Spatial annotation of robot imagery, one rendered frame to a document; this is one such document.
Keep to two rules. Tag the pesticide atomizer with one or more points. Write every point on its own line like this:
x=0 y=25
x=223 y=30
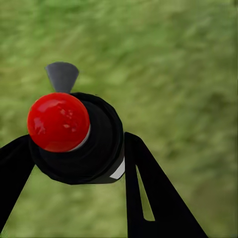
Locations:
x=78 y=138

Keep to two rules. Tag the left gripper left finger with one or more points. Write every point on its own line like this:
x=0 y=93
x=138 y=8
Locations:
x=16 y=164

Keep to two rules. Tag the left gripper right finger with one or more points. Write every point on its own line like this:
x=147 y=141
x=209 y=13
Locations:
x=173 y=219

